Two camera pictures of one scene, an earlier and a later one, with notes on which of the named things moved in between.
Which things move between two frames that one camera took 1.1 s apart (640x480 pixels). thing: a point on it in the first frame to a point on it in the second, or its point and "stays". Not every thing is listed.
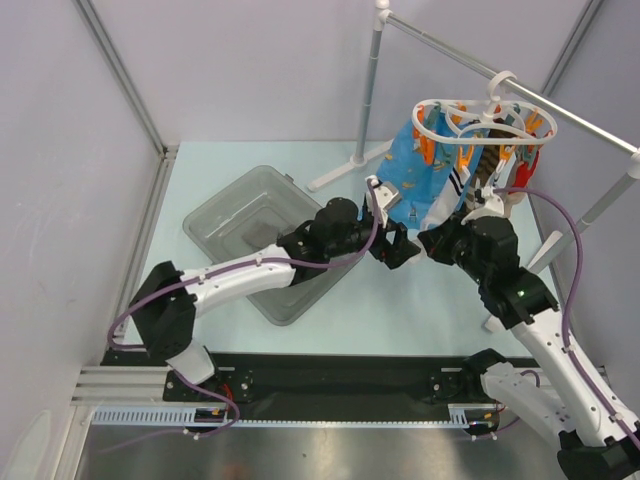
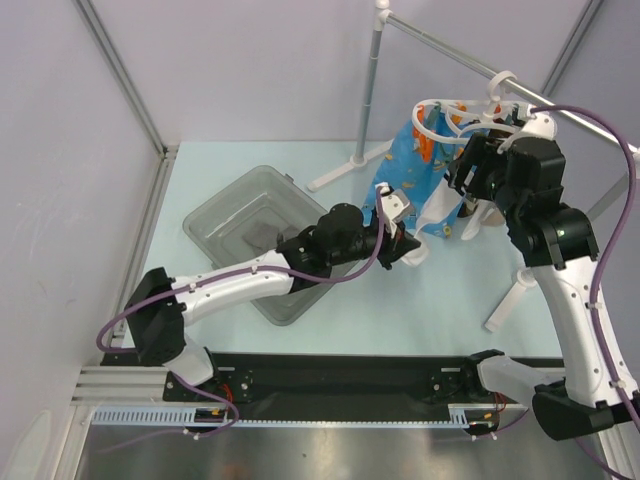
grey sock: [261, 235] stays
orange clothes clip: [424, 144] stays
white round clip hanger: [489, 121] stays
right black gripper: [435, 241] to [467, 163]
